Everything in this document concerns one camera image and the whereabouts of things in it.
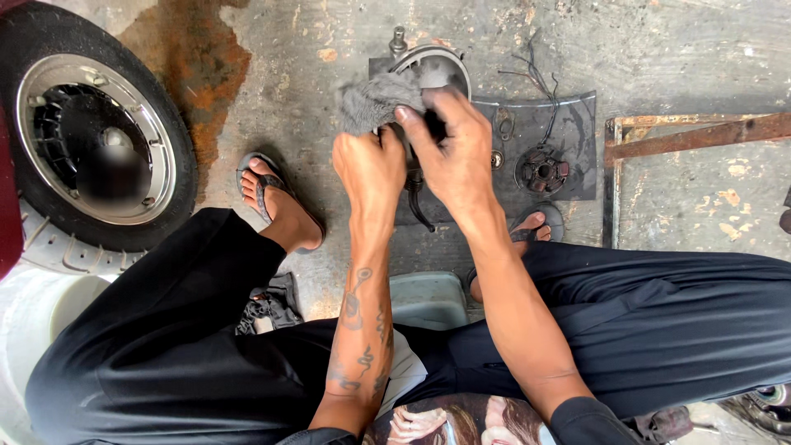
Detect person's left flip-flop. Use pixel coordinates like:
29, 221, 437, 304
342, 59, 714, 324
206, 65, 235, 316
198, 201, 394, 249
235, 151, 327, 256

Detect chrome machine part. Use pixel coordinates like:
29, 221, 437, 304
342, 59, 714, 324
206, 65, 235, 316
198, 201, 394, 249
717, 382, 791, 437

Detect small metal bracket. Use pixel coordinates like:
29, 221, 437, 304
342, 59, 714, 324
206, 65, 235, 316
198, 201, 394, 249
494, 106, 517, 142

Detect person's left foot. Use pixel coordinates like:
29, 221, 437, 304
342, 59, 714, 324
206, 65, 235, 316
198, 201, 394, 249
240, 157, 325, 252

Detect grey plastic stool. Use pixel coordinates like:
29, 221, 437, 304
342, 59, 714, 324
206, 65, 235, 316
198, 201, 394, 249
389, 271, 470, 331

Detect black rubber hose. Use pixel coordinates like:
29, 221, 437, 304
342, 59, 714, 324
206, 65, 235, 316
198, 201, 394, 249
404, 172, 437, 233

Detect grey worn tyre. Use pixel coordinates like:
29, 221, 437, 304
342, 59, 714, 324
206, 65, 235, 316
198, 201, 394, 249
19, 198, 149, 276

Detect round metal engine housing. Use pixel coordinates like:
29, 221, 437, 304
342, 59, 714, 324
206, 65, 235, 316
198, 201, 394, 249
369, 26, 473, 186

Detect person's flip-flop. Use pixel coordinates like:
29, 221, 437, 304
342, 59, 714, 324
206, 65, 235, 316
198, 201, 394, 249
235, 151, 327, 256
466, 202, 565, 291

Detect black tyre with chrome hubcap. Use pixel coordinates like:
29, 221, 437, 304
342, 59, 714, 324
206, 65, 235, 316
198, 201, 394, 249
0, 1, 199, 253

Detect black rubber mat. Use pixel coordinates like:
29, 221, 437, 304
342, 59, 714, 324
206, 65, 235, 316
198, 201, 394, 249
369, 58, 598, 227

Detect person's black trousers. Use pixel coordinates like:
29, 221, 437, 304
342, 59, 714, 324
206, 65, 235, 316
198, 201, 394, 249
25, 207, 791, 445

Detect bundle of thin black wires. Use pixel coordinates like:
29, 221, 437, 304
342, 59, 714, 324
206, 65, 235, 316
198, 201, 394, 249
497, 30, 561, 147

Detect dark crumpled cloth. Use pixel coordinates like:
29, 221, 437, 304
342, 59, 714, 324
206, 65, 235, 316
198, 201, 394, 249
235, 272, 305, 336

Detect person's right flip-flop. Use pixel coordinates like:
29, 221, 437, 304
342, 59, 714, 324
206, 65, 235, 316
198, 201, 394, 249
466, 202, 565, 291

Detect rusty metal frame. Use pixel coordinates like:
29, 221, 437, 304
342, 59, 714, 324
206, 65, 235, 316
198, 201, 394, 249
602, 112, 791, 250

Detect person's right foot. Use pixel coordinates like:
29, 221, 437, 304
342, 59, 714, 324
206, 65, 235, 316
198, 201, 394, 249
469, 211, 552, 304

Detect person's right hand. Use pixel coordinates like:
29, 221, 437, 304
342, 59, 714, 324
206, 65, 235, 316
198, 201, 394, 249
394, 85, 503, 227

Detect grey fluffy rag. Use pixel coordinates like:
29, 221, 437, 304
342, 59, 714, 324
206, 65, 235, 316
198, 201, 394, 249
338, 70, 428, 138

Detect person's foot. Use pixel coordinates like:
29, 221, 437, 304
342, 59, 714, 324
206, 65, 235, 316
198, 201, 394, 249
469, 211, 552, 304
240, 157, 325, 252

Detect round stator coil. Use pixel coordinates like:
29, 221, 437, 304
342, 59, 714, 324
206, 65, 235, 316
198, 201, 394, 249
514, 145, 571, 198

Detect white plastic bucket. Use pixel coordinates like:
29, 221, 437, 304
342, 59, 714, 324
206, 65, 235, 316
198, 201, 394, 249
0, 265, 113, 445

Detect reddish brown metal part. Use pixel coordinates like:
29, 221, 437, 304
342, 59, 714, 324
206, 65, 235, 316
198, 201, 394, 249
629, 405, 721, 445

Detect dark red vehicle body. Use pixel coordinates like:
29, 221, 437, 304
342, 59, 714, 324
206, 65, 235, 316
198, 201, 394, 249
0, 102, 26, 280

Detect person's left hand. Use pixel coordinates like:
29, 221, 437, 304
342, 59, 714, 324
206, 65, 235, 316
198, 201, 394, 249
332, 126, 407, 218

